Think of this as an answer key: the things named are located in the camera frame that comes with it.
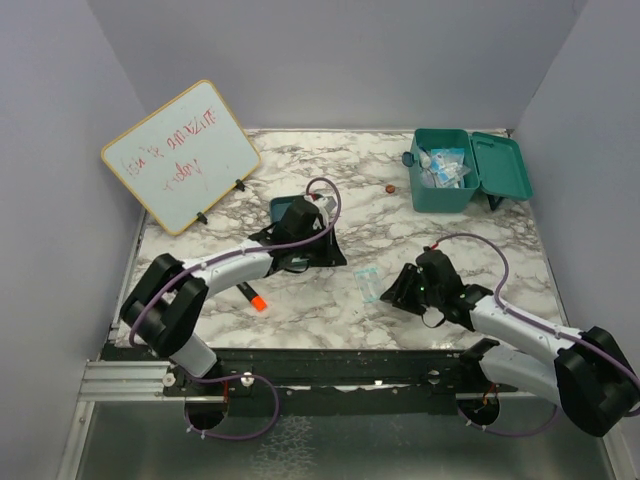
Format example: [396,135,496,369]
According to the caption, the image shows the blue alcohol pad sachets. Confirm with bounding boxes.
[426,148,470,188]

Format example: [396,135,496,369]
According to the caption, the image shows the teal plaster sheet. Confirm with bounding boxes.
[354,267,384,303]

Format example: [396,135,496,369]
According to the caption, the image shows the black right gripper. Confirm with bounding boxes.
[381,261,443,314]

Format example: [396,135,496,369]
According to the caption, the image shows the teal divided tray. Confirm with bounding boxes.
[269,195,298,223]

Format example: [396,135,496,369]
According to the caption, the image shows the yellow framed whiteboard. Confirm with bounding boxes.
[101,80,261,236]

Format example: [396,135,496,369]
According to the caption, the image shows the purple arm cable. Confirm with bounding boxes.
[432,233,640,419]
[128,177,343,351]

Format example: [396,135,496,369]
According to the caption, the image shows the black orange highlighter marker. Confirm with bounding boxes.
[237,282,267,312]

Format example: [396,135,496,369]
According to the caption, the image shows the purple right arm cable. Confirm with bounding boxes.
[432,233,640,419]

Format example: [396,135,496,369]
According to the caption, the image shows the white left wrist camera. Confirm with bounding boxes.
[313,196,337,225]

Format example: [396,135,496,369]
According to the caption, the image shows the teal medicine kit box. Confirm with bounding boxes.
[402,128,533,213]

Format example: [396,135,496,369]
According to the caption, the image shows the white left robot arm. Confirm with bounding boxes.
[119,194,347,395]

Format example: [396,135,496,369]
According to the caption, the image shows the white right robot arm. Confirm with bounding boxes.
[381,249,639,437]

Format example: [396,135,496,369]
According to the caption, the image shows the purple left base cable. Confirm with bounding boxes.
[183,373,281,441]

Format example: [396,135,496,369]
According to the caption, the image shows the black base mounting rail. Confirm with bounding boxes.
[163,348,490,417]

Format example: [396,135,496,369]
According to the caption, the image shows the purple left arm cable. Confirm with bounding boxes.
[128,177,343,351]

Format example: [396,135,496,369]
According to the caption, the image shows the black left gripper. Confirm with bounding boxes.
[293,222,348,268]

